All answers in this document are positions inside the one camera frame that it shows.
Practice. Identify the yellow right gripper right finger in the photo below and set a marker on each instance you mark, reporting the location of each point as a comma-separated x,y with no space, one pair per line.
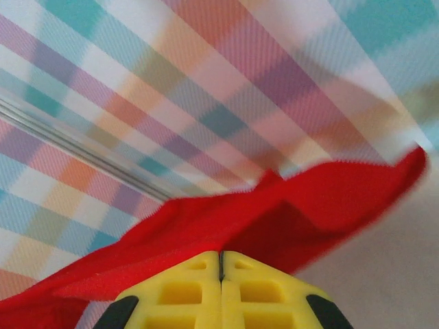
267,301

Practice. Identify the red t-shirt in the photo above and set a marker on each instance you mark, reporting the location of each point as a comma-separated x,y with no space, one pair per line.
274,212

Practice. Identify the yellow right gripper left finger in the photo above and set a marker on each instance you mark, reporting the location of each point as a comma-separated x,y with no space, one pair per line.
178,301

